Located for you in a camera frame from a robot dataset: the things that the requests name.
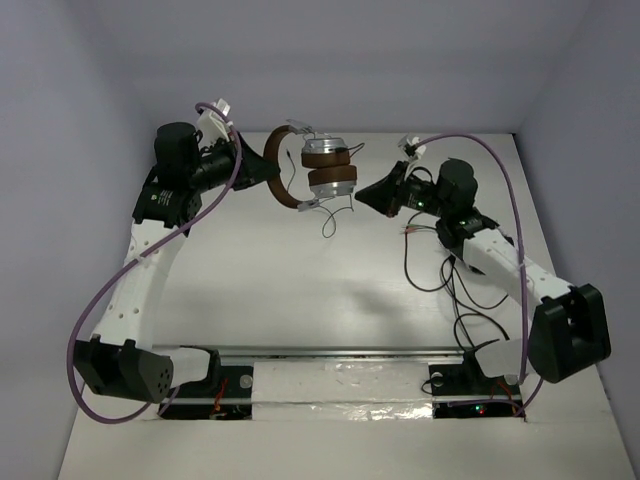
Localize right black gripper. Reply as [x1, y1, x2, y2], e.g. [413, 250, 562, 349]
[354, 162, 450, 219]

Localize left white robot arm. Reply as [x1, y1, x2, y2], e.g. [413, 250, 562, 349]
[70, 122, 280, 404]

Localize brown silver headphones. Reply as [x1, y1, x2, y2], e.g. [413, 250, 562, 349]
[263, 119, 358, 212]

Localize aluminium rail at table left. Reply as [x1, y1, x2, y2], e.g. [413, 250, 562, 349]
[109, 133, 176, 346]

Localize black cable of white headphones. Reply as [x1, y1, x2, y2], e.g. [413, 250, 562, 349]
[400, 224, 516, 359]

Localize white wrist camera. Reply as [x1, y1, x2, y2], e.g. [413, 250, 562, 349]
[398, 134, 426, 177]
[195, 99, 233, 148]

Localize aluminium rail at table front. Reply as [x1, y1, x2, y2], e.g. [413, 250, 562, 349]
[180, 345, 463, 359]

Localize aluminium rail at table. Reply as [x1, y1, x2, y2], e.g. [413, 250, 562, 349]
[109, 133, 176, 346]
[180, 345, 463, 359]

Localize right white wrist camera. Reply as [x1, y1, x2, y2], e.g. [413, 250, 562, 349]
[398, 134, 426, 177]

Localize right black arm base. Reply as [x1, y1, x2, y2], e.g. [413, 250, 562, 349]
[421, 347, 524, 419]

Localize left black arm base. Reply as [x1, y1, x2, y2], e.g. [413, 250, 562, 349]
[157, 350, 254, 421]

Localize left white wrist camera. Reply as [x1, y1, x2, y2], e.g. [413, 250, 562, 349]
[195, 99, 233, 148]

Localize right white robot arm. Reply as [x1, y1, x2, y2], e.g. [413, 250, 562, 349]
[355, 158, 611, 393]

